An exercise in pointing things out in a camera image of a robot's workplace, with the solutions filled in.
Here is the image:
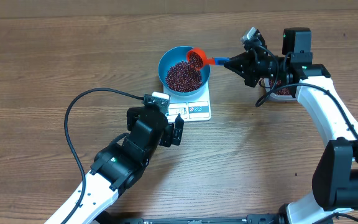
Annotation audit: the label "red scoop with blue handle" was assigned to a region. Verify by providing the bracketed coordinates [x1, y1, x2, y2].
[186, 48, 229, 70]

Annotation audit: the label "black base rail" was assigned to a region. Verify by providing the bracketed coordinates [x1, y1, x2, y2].
[94, 208, 288, 224]

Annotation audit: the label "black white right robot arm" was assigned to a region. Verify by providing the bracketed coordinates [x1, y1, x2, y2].
[224, 27, 358, 223]

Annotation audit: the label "red beans in bowl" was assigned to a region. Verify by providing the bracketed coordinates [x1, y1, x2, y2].
[165, 61, 203, 93]

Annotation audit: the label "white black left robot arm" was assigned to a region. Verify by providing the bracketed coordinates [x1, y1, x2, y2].
[47, 106, 184, 223]

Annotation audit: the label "white digital kitchen scale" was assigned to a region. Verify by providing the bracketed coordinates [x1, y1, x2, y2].
[163, 82, 211, 123]

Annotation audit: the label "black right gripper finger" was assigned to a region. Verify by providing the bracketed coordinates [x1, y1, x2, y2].
[227, 65, 249, 80]
[223, 52, 250, 67]

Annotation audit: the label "clear plastic container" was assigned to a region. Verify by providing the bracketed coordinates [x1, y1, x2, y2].
[262, 78, 296, 102]

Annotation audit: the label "blue bowl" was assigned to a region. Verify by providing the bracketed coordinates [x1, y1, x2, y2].
[158, 46, 211, 96]

